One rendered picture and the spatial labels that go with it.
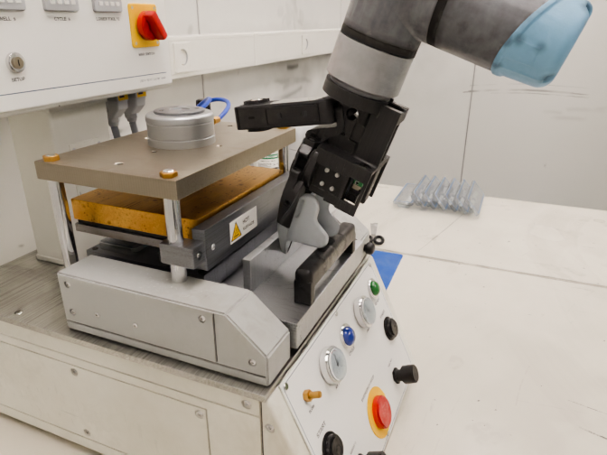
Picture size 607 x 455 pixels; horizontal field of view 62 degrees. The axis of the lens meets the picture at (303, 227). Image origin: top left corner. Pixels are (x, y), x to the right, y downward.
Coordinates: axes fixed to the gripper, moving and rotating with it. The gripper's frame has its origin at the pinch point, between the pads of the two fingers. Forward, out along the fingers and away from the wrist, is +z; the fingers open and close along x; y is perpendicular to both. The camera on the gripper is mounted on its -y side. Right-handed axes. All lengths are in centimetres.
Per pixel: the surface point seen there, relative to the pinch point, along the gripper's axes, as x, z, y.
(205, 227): -10.8, -3.7, -4.8
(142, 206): -9.1, -0.9, -13.6
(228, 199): -3.6, -3.5, -6.6
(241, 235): -4.7, -0.9, -3.4
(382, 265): 48, 24, 9
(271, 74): 121, 16, -60
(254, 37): 99, 1, -60
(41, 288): -10.9, 16.8, -24.7
